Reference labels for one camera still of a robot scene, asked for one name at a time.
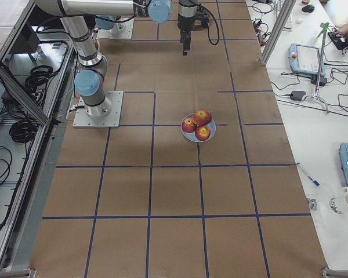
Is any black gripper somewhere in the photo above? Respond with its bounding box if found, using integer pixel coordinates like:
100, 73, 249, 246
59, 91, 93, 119
177, 0, 198, 56

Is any red yellow apple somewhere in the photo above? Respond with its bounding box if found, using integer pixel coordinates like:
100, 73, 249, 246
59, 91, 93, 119
192, 110, 210, 126

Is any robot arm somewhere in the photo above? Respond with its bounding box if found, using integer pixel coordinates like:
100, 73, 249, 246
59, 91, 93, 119
95, 15, 126, 34
36, 1, 172, 119

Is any woven wicker basket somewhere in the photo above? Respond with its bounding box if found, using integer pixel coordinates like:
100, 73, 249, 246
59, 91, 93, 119
194, 20, 209, 31

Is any red apple on plate back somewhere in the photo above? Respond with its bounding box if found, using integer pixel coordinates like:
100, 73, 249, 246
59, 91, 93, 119
207, 111, 212, 122

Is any red apple on plate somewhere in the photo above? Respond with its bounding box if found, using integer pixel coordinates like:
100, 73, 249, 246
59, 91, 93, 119
207, 111, 212, 122
181, 117, 197, 133
195, 125, 211, 141

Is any red apple on plate left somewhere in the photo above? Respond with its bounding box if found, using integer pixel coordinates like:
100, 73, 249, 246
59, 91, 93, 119
181, 117, 197, 133

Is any red apple on plate front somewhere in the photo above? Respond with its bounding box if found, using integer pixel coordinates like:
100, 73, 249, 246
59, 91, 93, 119
195, 125, 211, 141

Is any light blue plate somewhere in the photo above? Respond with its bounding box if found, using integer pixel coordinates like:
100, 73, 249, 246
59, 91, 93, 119
181, 113, 216, 142

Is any black computer mouse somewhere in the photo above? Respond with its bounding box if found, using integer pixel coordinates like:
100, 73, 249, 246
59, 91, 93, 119
301, 4, 315, 13

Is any black power adapter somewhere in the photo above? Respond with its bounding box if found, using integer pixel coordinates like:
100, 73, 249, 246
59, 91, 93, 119
289, 90, 306, 101

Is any silver tripod stand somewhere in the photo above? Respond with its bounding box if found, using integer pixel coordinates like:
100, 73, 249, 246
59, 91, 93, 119
302, 22, 329, 114

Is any white blue pen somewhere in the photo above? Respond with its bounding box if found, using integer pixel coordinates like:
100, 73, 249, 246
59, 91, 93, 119
296, 162, 320, 186

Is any small metal binder clip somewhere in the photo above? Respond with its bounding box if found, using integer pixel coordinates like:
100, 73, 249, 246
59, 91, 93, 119
306, 198, 318, 211

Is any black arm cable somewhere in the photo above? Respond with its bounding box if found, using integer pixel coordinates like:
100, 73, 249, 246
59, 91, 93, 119
197, 2, 221, 46

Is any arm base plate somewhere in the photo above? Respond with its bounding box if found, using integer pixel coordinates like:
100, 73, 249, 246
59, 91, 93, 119
72, 91, 124, 128
96, 19, 134, 40

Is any aluminium frame post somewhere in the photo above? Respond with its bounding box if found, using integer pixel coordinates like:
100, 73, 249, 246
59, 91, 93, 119
259, 0, 296, 66

